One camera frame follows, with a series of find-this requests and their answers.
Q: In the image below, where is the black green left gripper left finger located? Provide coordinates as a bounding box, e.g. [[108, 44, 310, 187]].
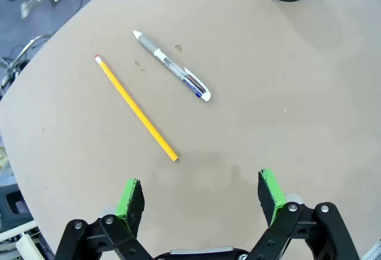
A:
[[55, 178, 154, 260]]

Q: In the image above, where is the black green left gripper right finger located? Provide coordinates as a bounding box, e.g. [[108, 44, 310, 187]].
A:
[[246, 169, 360, 260]]

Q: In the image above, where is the yellow pencil with red eraser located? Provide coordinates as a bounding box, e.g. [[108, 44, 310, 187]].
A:
[[94, 54, 179, 162]]

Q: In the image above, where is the white grey multicolour pen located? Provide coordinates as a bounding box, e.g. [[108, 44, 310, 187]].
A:
[[132, 30, 212, 102]]

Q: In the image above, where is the white block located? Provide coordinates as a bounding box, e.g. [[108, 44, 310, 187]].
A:
[[15, 233, 43, 260]]

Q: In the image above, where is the black plastic box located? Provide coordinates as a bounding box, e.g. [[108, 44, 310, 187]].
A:
[[0, 182, 34, 233]]

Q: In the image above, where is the aluminium rail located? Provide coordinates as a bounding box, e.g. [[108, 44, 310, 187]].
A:
[[361, 238, 381, 260]]

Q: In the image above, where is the metal chair frame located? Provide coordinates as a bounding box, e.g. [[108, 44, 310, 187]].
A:
[[0, 33, 53, 96]]

